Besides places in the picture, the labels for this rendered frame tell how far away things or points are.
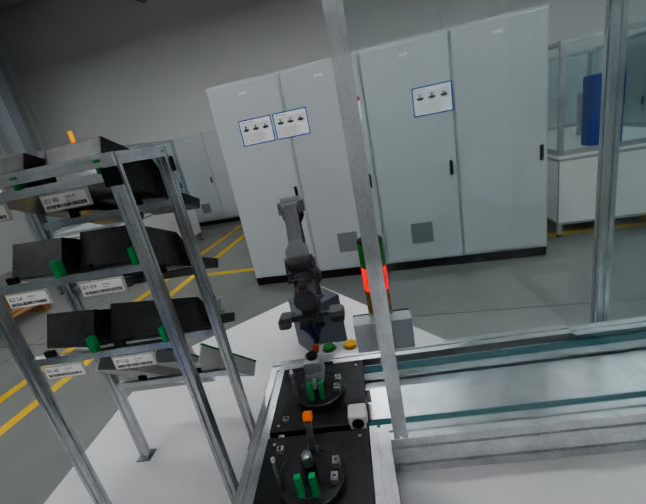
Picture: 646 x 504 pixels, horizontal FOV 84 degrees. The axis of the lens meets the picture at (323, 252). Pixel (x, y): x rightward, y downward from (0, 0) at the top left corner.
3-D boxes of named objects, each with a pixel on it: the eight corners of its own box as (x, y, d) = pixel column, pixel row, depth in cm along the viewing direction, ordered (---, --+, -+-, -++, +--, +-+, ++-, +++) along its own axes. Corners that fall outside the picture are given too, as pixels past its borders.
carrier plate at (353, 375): (285, 375, 110) (284, 369, 109) (363, 365, 107) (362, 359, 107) (271, 439, 87) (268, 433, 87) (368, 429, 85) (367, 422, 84)
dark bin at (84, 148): (156, 215, 92) (155, 187, 93) (200, 208, 88) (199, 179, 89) (44, 188, 65) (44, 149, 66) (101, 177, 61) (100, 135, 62)
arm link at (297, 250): (279, 207, 117) (271, 186, 108) (303, 202, 117) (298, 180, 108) (290, 286, 102) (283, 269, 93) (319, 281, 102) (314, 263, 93)
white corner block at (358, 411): (349, 416, 89) (346, 403, 88) (367, 414, 89) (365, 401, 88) (350, 431, 85) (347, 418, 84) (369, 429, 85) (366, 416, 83)
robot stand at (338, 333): (327, 328, 149) (317, 285, 142) (347, 340, 137) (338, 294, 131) (298, 343, 142) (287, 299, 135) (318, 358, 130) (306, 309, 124)
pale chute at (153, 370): (170, 382, 112) (173, 367, 114) (207, 382, 108) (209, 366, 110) (94, 371, 87) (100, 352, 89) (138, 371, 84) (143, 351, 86)
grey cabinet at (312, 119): (317, 264, 471) (278, 79, 400) (389, 256, 450) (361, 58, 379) (308, 281, 422) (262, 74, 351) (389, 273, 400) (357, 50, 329)
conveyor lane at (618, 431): (291, 399, 113) (284, 372, 110) (574, 365, 103) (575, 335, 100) (276, 484, 86) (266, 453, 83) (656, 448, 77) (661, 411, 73)
